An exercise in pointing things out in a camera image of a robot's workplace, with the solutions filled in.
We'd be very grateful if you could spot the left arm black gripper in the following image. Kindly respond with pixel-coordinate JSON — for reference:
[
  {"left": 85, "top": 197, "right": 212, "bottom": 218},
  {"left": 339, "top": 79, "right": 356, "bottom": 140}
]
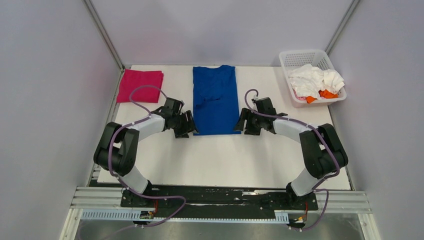
[{"left": 172, "top": 110, "right": 200, "bottom": 139}]

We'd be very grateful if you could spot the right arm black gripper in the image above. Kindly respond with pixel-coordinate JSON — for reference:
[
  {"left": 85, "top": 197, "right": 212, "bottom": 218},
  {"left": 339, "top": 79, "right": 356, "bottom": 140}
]
[{"left": 233, "top": 108, "right": 264, "bottom": 136}]

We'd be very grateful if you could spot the blue t shirt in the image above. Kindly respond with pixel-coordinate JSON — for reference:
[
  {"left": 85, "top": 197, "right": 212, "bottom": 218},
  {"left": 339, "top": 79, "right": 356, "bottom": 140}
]
[{"left": 192, "top": 65, "right": 241, "bottom": 136}]

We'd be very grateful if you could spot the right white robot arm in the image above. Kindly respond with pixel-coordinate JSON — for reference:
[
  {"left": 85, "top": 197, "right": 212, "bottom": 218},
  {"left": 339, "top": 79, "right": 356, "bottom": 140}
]
[{"left": 234, "top": 97, "right": 349, "bottom": 209}]

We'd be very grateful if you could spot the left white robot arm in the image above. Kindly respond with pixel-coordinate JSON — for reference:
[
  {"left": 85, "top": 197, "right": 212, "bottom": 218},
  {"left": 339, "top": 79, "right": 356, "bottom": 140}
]
[{"left": 93, "top": 98, "right": 199, "bottom": 207}]

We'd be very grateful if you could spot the folded pink t shirt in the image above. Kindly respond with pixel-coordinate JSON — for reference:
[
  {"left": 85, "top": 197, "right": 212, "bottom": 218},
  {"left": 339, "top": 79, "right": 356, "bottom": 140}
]
[{"left": 116, "top": 69, "right": 164, "bottom": 103}]

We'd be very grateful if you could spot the white crumpled t shirt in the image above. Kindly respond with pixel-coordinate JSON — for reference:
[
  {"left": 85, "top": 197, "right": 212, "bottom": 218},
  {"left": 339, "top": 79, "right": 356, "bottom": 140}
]
[{"left": 287, "top": 64, "right": 345, "bottom": 100}]

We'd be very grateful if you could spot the orange garment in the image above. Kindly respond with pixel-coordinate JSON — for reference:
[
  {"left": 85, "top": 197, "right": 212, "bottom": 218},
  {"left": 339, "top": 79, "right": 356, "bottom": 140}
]
[{"left": 305, "top": 90, "right": 339, "bottom": 104}]

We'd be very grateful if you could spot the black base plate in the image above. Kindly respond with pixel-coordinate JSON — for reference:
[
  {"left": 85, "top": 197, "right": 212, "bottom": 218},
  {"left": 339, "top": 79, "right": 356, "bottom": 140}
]
[{"left": 120, "top": 184, "right": 318, "bottom": 215}]

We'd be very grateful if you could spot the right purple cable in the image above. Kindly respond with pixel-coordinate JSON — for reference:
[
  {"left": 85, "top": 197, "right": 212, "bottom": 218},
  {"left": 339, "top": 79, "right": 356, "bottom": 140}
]
[{"left": 244, "top": 88, "right": 341, "bottom": 232}]

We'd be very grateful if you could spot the left aluminium frame post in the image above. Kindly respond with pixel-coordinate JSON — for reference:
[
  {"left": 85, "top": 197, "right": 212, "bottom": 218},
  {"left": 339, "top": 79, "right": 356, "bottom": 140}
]
[{"left": 82, "top": 0, "right": 125, "bottom": 72}]

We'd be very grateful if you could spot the aluminium frame post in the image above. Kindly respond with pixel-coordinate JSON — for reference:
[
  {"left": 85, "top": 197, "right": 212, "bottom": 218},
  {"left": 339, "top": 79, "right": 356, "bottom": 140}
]
[
  {"left": 82, "top": 0, "right": 125, "bottom": 72},
  {"left": 324, "top": 0, "right": 362, "bottom": 56}
]

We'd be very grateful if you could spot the white slotted cable duct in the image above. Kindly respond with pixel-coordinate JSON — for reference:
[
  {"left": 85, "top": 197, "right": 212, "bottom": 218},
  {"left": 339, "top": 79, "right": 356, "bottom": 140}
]
[{"left": 80, "top": 206, "right": 290, "bottom": 224}]

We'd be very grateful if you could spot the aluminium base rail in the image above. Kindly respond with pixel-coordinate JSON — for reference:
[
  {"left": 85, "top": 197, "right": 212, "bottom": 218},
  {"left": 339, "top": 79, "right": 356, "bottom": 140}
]
[{"left": 70, "top": 187, "right": 372, "bottom": 214}]

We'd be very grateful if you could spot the right aluminium frame post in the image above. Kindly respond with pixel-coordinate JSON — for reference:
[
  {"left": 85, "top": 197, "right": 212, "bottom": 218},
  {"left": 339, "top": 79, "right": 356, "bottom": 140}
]
[{"left": 324, "top": 0, "right": 362, "bottom": 56}]

